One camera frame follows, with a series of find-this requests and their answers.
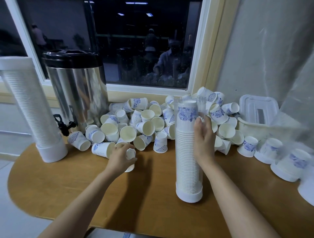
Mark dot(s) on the person's left forearm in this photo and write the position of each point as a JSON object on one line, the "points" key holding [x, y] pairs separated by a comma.
{"points": [[81, 208]]}

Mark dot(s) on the single blue-printed paper cup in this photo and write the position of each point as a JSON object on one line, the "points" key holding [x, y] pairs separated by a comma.
{"points": [[130, 153]]}

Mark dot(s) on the clear plastic bag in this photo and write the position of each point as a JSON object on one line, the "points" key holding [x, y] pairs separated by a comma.
{"points": [[299, 98]]}

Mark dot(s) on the white plastic lid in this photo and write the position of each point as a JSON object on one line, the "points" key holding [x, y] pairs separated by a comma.
{"points": [[258, 108]]}

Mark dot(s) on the pile of paper cups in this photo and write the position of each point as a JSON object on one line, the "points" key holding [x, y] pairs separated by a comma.
{"points": [[142, 122]]}

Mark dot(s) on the person's left hand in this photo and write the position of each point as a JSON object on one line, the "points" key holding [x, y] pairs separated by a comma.
{"points": [[118, 162]]}

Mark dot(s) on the person's right hand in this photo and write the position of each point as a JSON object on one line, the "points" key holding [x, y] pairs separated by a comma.
{"points": [[204, 142]]}

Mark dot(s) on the white framed window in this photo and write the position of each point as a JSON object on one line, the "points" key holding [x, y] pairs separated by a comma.
{"points": [[142, 39]]}

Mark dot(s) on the translucent plastic box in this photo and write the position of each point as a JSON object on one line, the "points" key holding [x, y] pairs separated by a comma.
{"points": [[270, 130]]}

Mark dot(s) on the stainless steel water dispenser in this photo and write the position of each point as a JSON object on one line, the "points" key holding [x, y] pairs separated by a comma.
{"points": [[78, 86]]}

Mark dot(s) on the person's right forearm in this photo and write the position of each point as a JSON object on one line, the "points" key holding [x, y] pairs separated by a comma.
{"points": [[240, 206]]}

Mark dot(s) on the white tube cap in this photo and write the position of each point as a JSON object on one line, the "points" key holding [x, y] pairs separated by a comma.
{"points": [[14, 62]]}

